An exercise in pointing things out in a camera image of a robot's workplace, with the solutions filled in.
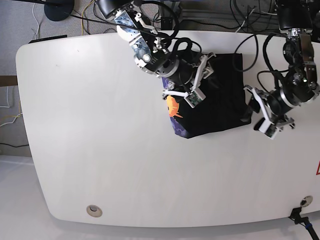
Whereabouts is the right table grommet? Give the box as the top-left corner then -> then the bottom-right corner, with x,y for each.
300,195 -> 313,208

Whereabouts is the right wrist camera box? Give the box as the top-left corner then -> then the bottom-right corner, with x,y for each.
184,87 -> 206,108

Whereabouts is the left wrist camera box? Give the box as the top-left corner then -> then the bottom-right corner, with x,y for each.
258,119 -> 281,140

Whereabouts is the table grommet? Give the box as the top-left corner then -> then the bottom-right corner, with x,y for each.
86,205 -> 103,218
300,195 -> 313,208

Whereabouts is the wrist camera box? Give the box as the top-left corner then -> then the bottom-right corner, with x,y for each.
258,119 -> 281,140
184,87 -> 206,108

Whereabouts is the left table grommet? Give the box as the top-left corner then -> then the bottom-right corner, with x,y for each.
86,205 -> 103,218

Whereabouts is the white cable on floor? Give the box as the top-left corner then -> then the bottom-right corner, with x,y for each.
0,86 -> 23,127

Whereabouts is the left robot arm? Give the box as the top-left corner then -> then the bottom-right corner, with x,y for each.
243,0 -> 320,138

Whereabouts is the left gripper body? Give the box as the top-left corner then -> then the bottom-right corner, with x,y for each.
244,85 -> 297,131

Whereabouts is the aluminium frame rail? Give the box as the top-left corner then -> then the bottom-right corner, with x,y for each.
158,0 -> 182,31

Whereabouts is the black table clamp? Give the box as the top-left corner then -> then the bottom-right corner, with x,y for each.
288,207 -> 320,240

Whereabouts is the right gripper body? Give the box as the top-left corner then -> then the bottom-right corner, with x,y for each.
161,52 -> 217,99

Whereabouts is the black T-shirt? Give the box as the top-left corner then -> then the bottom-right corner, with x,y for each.
166,53 -> 252,139

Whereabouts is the yellow cable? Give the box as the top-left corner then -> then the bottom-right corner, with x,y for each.
80,0 -> 97,36

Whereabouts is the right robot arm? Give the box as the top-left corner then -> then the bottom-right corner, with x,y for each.
95,0 -> 214,107

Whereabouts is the red warning sticker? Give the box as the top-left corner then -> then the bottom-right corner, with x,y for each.
316,162 -> 320,175

